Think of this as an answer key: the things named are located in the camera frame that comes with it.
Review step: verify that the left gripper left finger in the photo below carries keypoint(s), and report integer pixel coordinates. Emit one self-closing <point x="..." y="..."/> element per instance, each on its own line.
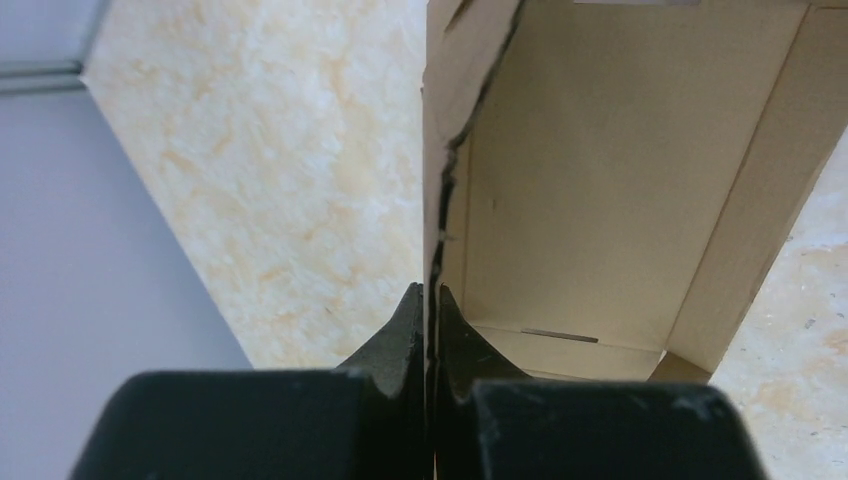
<point x="363" y="419"/>

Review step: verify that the brown cardboard box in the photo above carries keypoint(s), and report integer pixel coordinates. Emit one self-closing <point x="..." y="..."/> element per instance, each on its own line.
<point x="606" y="185"/>

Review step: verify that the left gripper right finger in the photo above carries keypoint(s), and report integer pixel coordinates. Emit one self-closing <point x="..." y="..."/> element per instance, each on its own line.
<point x="494" y="421"/>

